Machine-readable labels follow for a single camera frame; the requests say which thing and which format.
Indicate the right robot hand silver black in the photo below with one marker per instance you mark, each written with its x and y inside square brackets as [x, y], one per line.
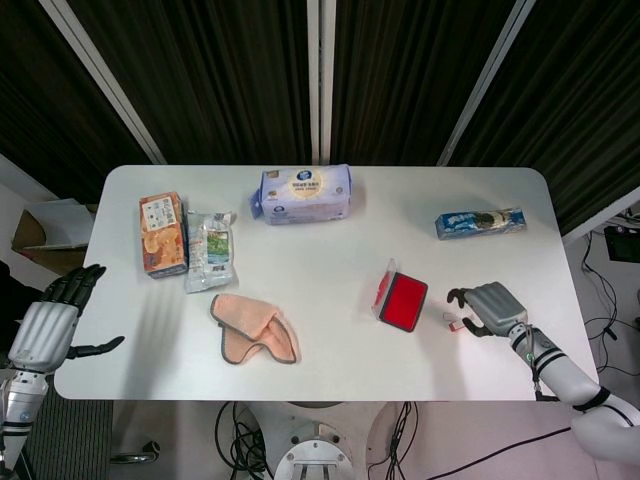
[497, 305]

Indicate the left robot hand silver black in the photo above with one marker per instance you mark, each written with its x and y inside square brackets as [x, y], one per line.
[42, 332]

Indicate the red and white stamp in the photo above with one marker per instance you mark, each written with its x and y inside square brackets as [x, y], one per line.
[456, 327]

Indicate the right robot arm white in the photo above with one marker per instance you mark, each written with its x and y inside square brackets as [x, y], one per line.
[570, 375]

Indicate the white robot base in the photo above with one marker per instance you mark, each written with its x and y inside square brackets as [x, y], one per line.
[320, 450]

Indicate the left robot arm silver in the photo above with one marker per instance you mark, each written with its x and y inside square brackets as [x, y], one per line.
[20, 405]

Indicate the blue cookie package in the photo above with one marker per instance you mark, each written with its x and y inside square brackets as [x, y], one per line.
[480, 223]

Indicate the red ink pad case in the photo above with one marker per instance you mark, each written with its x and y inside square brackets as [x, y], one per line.
[405, 302]

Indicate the brown cardboard box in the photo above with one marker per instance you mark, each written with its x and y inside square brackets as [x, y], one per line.
[55, 230]

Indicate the black electronic device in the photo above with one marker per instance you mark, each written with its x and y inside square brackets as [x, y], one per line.
[620, 242]

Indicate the orange biscuit box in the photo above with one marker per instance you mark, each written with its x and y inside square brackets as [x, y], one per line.
[162, 235]

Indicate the silver snack bag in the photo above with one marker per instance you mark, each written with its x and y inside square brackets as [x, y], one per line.
[212, 250]

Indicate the pink towel grey trim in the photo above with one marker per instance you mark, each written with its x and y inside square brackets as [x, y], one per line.
[250, 320]

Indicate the lavender tissue pack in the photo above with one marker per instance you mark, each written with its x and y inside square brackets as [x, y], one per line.
[305, 195]

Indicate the black pleated curtain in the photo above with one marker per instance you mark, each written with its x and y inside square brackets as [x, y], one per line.
[225, 75]

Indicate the white frame post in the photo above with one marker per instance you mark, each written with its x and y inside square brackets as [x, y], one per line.
[110, 85]
[485, 85]
[320, 80]

